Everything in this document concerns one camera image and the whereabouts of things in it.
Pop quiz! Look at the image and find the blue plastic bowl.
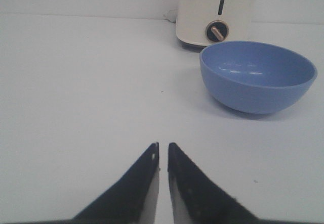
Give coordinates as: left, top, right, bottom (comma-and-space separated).
199, 41, 317, 114

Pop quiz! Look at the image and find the white two-slot toaster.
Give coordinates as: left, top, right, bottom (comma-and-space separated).
176, 0, 255, 47

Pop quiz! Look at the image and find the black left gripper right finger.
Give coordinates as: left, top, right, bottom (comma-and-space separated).
167, 142, 259, 221

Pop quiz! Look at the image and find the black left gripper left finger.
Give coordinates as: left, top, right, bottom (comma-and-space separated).
72, 142, 160, 221

